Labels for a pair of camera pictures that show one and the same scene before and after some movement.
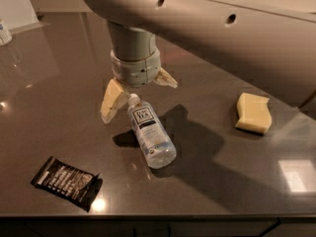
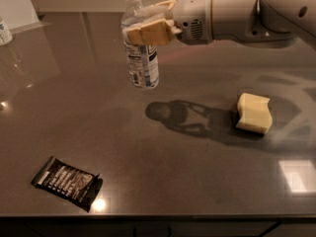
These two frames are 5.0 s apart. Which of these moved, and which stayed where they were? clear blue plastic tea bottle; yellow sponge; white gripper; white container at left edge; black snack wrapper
Moved: clear blue plastic tea bottle; white gripper
Stayed: yellow sponge; black snack wrapper; white container at left edge
